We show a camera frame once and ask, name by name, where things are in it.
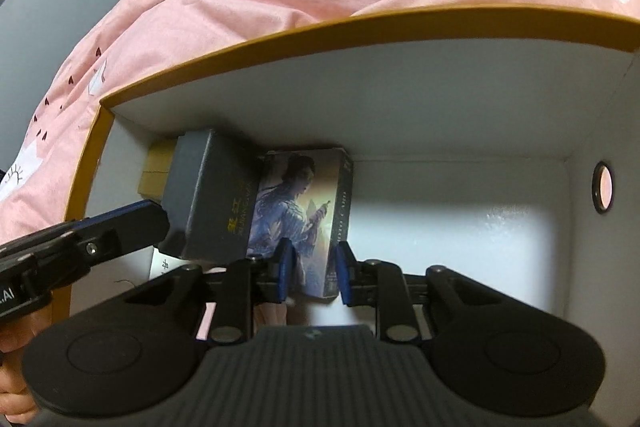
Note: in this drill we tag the dark grey box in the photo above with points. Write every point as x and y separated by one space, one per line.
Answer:
210 197

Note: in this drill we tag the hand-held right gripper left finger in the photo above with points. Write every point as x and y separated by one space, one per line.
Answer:
283 272

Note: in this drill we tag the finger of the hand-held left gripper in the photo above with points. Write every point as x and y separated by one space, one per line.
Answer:
125 232

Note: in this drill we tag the orange cardboard box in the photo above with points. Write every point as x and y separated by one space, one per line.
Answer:
425 117

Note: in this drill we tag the person's left hand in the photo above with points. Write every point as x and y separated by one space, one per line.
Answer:
15 342

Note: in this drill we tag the white box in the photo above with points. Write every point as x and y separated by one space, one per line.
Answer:
160 264

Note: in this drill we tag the illustrated photo card box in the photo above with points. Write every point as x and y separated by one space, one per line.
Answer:
300 197

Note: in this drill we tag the gold box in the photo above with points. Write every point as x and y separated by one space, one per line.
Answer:
156 167

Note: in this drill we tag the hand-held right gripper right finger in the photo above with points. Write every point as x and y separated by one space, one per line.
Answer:
343 274

